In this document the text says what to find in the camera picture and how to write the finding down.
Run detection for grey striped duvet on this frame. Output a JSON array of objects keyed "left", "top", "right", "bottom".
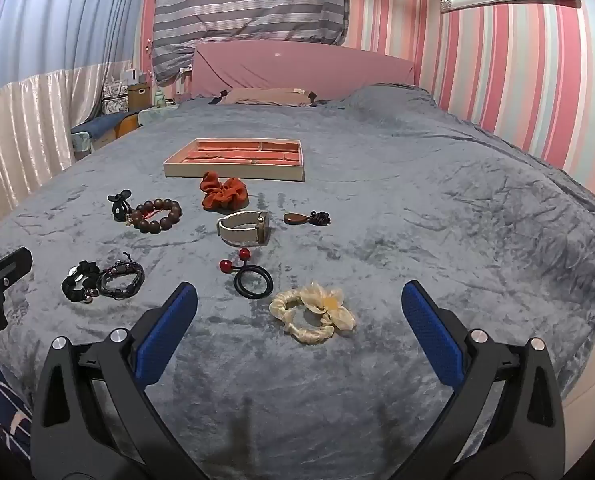
[{"left": 151, "top": 0, "right": 351, "bottom": 86}]

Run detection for patterned storage box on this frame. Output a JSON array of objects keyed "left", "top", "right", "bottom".
[{"left": 101, "top": 77, "right": 129, "bottom": 116}]

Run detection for black braided bracelet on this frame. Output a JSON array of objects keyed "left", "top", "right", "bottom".
[{"left": 98, "top": 255, "right": 145, "bottom": 301}]

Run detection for orange scrunchie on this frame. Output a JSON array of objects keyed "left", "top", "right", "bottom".
[{"left": 200, "top": 171, "right": 249, "bottom": 211}]

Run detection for brown cardboard box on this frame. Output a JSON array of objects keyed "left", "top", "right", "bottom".
[{"left": 127, "top": 81, "right": 152, "bottom": 111}]

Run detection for black hair claw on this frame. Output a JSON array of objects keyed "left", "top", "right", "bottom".
[{"left": 107, "top": 189, "right": 134, "bottom": 222}]

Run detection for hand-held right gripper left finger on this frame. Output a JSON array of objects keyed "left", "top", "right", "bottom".
[{"left": 30, "top": 281, "right": 199, "bottom": 480}]

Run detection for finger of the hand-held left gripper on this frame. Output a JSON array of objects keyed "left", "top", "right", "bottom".
[{"left": 0, "top": 247, "right": 33, "bottom": 288}]

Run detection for white strap wristwatch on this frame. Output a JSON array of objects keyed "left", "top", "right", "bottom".
[{"left": 217, "top": 210, "right": 269, "bottom": 248}]

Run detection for blue and white curtain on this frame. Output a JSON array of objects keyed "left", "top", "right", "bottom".
[{"left": 0, "top": 0, "right": 153, "bottom": 231}]

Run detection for white bed base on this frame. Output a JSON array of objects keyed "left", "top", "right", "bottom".
[{"left": 560, "top": 305, "right": 595, "bottom": 461}]

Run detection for navy patterned cloth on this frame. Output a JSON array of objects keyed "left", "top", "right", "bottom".
[{"left": 0, "top": 352, "right": 33, "bottom": 461}]

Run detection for cream flower scrunchie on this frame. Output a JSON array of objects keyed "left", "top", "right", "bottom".
[{"left": 268, "top": 282, "right": 357, "bottom": 346}]

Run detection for pink headboard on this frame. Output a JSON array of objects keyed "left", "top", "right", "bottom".
[{"left": 191, "top": 42, "right": 415, "bottom": 103}]

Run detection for beige pillow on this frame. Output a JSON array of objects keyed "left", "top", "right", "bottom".
[{"left": 220, "top": 87, "right": 313, "bottom": 107}]

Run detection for brown wooden bead bracelet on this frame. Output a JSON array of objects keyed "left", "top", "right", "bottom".
[{"left": 127, "top": 199, "right": 183, "bottom": 233}]

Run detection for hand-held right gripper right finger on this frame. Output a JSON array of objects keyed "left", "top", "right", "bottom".
[{"left": 401, "top": 280, "right": 565, "bottom": 480}]

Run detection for black flower hair tie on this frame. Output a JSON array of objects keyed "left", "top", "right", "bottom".
[{"left": 61, "top": 260, "right": 101, "bottom": 304}]

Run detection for brown pendant with black cord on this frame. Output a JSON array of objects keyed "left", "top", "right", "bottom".
[{"left": 283, "top": 211, "right": 332, "bottom": 227}]

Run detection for brick-print jewelry tray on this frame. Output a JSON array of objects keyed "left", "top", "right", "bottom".
[{"left": 163, "top": 137, "right": 306, "bottom": 182}]

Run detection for blue cloth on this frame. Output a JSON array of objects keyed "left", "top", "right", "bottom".
[{"left": 72, "top": 112, "right": 128, "bottom": 137}]

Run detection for black hair tie red beads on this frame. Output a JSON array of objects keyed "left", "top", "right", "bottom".
[{"left": 219, "top": 248, "right": 274, "bottom": 301}]

